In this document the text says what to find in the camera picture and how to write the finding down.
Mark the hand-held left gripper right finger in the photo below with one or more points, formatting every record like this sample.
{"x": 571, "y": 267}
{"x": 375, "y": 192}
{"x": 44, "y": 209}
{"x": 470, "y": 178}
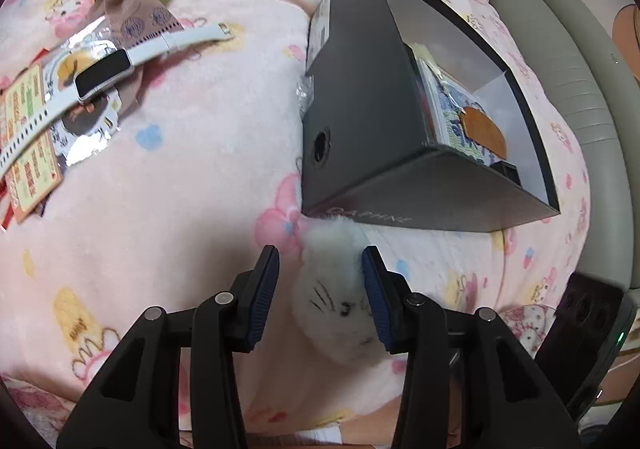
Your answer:
{"x": 377, "y": 304}

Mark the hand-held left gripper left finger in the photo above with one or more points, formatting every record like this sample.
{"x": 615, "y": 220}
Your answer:
{"x": 262, "y": 304}

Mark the white plush toy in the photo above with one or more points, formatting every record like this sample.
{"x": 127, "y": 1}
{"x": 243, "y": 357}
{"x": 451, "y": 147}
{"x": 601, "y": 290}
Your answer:
{"x": 330, "y": 289}

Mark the black cardboard box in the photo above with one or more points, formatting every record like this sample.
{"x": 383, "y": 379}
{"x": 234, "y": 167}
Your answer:
{"x": 360, "y": 154}

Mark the pink printed blanket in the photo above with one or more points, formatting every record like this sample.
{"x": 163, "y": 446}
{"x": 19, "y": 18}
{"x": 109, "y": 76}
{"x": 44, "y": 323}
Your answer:
{"x": 175, "y": 204}

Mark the brown leather tag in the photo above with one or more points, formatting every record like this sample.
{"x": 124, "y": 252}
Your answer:
{"x": 482, "y": 129}

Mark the cartoon printed blue packet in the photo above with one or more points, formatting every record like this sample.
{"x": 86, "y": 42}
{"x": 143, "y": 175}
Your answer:
{"x": 447, "y": 109}

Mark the clear plastic wrapper scrap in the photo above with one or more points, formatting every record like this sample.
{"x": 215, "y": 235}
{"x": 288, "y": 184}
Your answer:
{"x": 303, "y": 89}

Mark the silver snack packet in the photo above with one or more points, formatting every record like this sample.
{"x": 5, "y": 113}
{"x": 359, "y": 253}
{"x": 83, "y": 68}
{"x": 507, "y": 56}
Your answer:
{"x": 85, "y": 129}

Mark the grey padded headboard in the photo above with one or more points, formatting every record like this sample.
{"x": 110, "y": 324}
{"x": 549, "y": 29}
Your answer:
{"x": 575, "y": 79}

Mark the pale yellow flat packet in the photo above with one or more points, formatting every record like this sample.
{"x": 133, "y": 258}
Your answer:
{"x": 422, "y": 54}

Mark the orange snack packet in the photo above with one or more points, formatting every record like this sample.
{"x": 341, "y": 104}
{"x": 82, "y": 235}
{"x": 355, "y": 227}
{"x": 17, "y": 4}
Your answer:
{"x": 30, "y": 179}

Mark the white smartwatch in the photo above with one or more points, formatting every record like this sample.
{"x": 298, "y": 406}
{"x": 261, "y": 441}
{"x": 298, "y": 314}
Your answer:
{"x": 102, "y": 74}

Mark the brown printed packet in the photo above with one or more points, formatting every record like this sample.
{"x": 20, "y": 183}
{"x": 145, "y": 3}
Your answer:
{"x": 135, "y": 4}

